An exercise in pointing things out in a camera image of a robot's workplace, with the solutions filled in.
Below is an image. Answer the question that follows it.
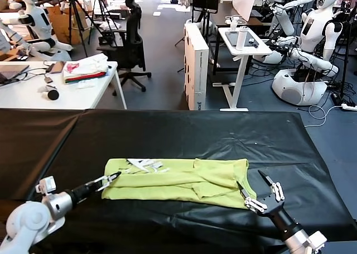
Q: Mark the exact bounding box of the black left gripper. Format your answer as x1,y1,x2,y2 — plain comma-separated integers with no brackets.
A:
71,171,122,204

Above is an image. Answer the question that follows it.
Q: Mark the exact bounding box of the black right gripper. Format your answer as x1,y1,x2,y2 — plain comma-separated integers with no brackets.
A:
236,169,301,238

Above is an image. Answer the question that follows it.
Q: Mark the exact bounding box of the yellow-green t-shirt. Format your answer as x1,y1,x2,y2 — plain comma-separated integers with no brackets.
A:
100,158,257,209

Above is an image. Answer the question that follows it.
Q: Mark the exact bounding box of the stack of folded clothes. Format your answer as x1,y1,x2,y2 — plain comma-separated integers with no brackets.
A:
62,54,109,85

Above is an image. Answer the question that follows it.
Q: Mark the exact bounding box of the long white desk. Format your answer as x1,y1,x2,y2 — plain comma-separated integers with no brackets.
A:
0,60,128,110

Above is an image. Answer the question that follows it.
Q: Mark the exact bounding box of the brown phone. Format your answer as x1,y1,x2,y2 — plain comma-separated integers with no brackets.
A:
50,61,66,75

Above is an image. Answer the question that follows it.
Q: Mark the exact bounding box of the black office chair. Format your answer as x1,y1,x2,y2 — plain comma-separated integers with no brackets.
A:
97,0,153,97

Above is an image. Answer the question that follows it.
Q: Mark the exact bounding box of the small white standing desk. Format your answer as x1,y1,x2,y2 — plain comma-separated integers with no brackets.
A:
212,27,274,112

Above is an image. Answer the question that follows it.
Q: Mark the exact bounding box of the tall white cardboard box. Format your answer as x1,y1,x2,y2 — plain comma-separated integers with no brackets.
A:
184,23,210,111

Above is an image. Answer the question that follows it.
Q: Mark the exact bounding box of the grey laptop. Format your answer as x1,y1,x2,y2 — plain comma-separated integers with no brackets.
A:
0,65,30,86

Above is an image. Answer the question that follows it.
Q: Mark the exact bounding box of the white insulated bottle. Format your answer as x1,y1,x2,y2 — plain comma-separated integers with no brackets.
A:
236,26,249,51

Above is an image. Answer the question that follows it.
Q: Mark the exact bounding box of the brown cardboard box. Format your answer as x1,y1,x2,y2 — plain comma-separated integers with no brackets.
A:
46,6,94,45

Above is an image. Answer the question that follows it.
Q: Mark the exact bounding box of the black light stand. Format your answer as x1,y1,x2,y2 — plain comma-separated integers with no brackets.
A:
333,2,357,104

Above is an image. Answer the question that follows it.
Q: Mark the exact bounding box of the grey tablet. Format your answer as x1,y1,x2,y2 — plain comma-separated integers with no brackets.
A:
225,30,259,47

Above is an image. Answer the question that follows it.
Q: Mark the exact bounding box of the white humanoid robot right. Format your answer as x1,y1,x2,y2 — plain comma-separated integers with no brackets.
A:
272,0,344,107

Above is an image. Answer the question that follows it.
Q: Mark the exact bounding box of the white humanoid robot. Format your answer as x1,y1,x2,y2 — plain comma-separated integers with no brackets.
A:
272,0,344,107
0,0,73,62

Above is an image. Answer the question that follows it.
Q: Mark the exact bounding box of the white humanoid robot left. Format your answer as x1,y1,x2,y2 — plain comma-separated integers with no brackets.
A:
0,0,73,62

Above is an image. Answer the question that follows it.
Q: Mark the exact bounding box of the short black tripod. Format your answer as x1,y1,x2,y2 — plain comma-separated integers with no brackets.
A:
96,0,120,47

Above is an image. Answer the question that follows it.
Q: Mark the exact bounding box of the tall black tripod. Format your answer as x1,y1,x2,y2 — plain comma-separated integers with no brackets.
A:
66,0,98,58

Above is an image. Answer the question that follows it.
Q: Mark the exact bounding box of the small white drone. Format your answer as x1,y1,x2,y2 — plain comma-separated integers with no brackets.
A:
225,13,249,31

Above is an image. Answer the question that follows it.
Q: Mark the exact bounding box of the white curved board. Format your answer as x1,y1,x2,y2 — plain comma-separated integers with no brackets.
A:
233,0,262,22

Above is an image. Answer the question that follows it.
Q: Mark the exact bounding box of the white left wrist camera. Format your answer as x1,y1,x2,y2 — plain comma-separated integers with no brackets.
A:
35,176,58,196

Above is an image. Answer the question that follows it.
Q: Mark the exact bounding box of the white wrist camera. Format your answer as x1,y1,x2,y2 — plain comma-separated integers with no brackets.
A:
35,176,58,196
305,231,327,254

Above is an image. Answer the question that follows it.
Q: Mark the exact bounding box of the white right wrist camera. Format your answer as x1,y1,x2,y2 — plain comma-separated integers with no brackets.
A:
305,231,327,254

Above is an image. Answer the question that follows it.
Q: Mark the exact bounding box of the white floor cable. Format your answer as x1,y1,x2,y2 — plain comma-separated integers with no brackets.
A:
303,105,343,128

